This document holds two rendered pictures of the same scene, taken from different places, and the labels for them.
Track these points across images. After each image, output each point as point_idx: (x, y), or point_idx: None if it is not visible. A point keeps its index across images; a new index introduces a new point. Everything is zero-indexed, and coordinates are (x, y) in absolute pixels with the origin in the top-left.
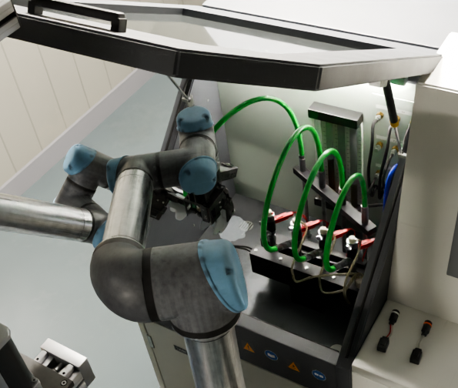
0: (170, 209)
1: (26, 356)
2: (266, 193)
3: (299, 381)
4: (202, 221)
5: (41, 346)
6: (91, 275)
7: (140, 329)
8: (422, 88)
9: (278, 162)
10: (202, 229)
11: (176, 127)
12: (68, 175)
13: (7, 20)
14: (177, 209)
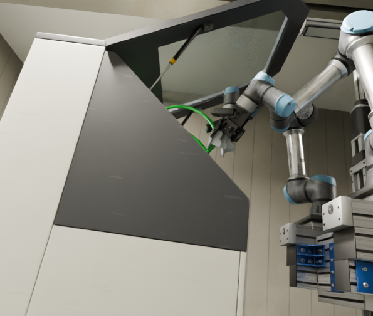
0: (220, 143)
1: (363, 187)
2: (204, 145)
3: None
4: (232, 143)
5: (349, 197)
6: (316, 106)
7: (244, 279)
8: None
9: (192, 135)
10: (234, 147)
11: (237, 91)
12: (273, 85)
13: (302, 32)
14: (224, 141)
